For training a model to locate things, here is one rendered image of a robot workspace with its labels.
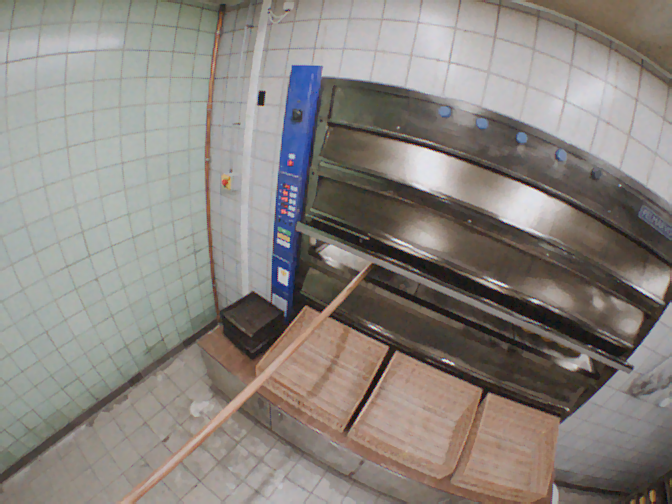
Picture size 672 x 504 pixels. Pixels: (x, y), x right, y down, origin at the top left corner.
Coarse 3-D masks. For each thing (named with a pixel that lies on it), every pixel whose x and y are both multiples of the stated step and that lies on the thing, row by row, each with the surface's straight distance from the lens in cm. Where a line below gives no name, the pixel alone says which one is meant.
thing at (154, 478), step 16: (368, 272) 142; (352, 288) 126; (336, 304) 115; (320, 320) 107; (304, 336) 100; (288, 352) 95; (272, 368) 91; (256, 384) 88; (240, 400) 85; (224, 416) 84; (208, 432) 83; (192, 448) 82; (176, 464) 82; (144, 480) 84; (160, 480) 84; (128, 496) 85
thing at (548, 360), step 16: (320, 256) 149; (336, 272) 143; (352, 272) 141; (368, 288) 139; (384, 288) 136; (416, 304) 134; (432, 304) 138; (448, 320) 136; (464, 320) 139; (480, 336) 140; (496, 336) 142; (528, 352) 148; (544, 352) 157; (560, 368) 160; (576, 368) 168; (592, 384) 177
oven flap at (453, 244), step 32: (320, 192) 133; (352, 192) 126; (352, 224) 123; (384, 224) 121; (416, 224) 118; (448, 224) 117; (448, 256) 117; (480, 256) 118; (512, 256) 121; (512, 288) 121; (544, 288) 127; (576, 288) 134; (576, 320) 136; (608, 320) 148; (640, 320) 162
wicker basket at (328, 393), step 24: (312, 312) 164; (288, 336) 162; (312, 336) 170; (336, 336) 162; (264, 360) 151; (288, 360) 169; (336, 360) 170; (360, 360) 163; (264, 384) 157; (288, 384) 159; (312, 384) 161; (336, 384) 162; (360, 384) 166; (312, 408) 143; (336, 408) 155
